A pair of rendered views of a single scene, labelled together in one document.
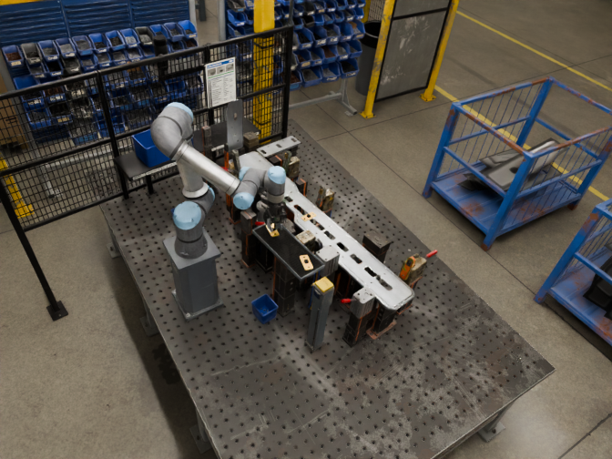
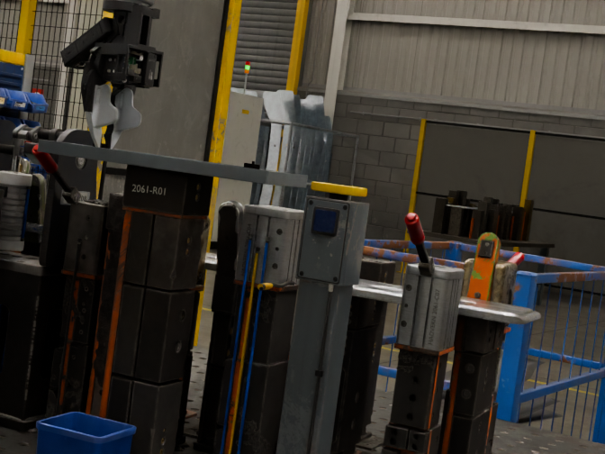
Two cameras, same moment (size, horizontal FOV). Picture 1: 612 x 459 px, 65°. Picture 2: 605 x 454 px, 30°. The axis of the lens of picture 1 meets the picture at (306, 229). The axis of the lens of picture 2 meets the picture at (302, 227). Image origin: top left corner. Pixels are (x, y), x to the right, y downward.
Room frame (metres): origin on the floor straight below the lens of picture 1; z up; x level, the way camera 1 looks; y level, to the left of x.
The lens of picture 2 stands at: (-0.05, 0.54, 1.18)
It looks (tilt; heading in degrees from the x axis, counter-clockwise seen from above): 3 degrees down; 336
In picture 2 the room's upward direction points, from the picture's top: 8 degrees clockwise
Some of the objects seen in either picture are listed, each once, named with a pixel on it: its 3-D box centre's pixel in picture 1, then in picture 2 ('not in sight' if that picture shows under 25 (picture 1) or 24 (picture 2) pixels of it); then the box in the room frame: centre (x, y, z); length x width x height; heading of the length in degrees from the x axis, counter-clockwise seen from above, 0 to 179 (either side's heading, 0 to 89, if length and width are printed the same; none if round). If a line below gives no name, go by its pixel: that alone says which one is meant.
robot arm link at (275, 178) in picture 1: (275, 180); not in sight; (1.60, 0.15, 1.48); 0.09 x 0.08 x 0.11; 83
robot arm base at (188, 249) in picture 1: (189, 239); not in sight; (1.51, 0.52, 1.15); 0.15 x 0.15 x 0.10
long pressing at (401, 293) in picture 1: (311, 219); (153, 249); (1.90, -0.03, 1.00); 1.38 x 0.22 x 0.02; 44
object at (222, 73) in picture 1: (220, 82); not in sight; (2.72, 0.63, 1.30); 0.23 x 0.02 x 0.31; 134
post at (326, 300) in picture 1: (319, 316); (316, 360); (1.33, -0.11, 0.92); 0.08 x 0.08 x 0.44; 44
